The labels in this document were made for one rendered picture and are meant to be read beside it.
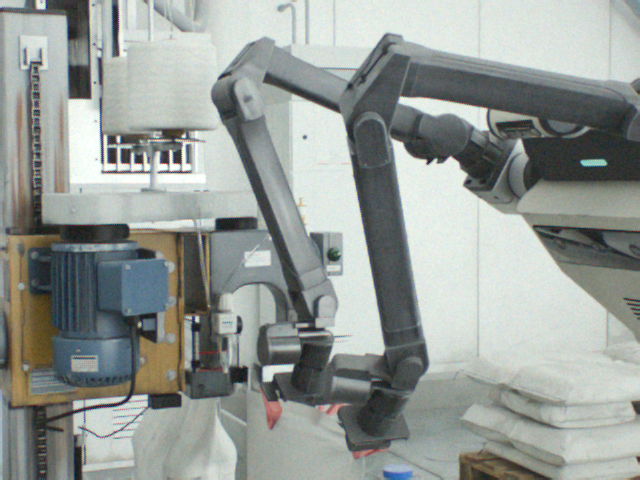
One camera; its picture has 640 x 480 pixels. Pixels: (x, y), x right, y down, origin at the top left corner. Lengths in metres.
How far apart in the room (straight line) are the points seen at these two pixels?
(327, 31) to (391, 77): 5.37
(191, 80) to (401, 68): 0.68
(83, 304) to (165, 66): 0.43
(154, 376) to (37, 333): 0.24
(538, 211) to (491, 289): 5.37
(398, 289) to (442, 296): 5.53
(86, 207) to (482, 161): 0.70
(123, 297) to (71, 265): 0.13
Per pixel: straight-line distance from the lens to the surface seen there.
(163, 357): 2.18
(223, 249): 2.19
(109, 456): 5.06
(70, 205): 1.91
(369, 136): 1.37
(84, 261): 1.94
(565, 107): 1.45
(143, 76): 1.98
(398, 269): 1.51
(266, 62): 1.84
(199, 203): 2.09
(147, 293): 1.89
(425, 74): 1.38
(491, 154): 2.02
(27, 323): 2.12
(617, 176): 1.80
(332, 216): 6.02
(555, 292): 7.51
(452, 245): 7.07
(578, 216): 1.79
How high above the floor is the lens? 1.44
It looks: 3 degrees down
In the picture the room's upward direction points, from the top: straight up
